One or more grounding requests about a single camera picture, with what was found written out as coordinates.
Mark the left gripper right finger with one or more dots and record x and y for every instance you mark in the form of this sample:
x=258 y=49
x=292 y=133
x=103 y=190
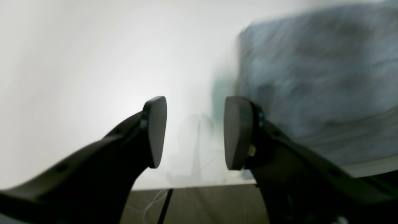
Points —
x=299 y=186

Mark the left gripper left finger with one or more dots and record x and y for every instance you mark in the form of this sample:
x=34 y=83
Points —
x=92 y=185

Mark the grey T-shirt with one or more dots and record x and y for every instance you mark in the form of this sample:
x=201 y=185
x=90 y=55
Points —
x=328 y=79

